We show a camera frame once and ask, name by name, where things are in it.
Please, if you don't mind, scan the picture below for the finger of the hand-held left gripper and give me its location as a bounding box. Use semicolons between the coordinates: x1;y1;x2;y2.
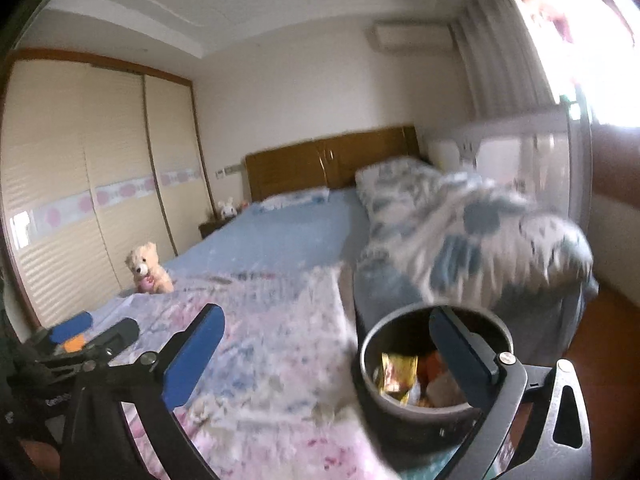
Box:
50;311;93;343
85;317;140;358

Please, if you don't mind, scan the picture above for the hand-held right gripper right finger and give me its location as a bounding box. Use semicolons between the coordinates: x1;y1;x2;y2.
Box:
429;305;593;480

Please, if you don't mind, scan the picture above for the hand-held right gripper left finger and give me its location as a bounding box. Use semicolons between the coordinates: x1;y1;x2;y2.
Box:
57;303;227;480

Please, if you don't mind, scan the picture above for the gold foil wrapper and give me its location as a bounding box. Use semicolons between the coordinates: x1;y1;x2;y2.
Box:
382;352;418;403

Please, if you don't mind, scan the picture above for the black round bin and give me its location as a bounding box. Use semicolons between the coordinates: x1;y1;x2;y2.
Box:
351;302;516;468

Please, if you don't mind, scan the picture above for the person's left forearm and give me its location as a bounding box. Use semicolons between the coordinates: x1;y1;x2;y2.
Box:
20;440;66;476

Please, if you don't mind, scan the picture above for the pink floral blanket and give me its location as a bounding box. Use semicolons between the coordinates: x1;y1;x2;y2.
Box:
90;265;396;480

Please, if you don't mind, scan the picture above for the cream teddy bear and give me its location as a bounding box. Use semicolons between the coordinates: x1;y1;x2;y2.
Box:
125;241;175;295

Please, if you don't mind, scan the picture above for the dark wooden nightstand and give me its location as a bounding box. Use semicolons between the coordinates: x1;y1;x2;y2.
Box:
199;217;231;239

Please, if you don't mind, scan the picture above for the grey patterned duvet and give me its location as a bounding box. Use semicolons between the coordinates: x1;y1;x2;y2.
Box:
352;157;596;321

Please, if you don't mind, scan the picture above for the bed with blue sheet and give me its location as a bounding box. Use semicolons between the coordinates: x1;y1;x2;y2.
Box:
120;187;371;301

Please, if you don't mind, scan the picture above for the cream sliding-door wardrobe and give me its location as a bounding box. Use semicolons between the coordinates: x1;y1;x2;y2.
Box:
0;49;213;331

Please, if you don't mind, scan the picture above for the blue white pillow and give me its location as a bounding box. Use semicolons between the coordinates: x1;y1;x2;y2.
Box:
260;187;331;211

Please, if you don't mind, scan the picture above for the wooden headboard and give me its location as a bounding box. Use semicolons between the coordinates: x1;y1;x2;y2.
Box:
245;126;421;203

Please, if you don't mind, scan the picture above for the grey striped curtain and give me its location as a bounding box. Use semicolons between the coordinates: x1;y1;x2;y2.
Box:
447;0;561;121

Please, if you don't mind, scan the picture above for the white air conditioner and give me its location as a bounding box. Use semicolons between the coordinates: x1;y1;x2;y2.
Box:
372;21;453;52

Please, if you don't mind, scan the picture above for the grey bed guard rail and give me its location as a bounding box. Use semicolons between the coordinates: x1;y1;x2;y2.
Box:
425;107;593;241

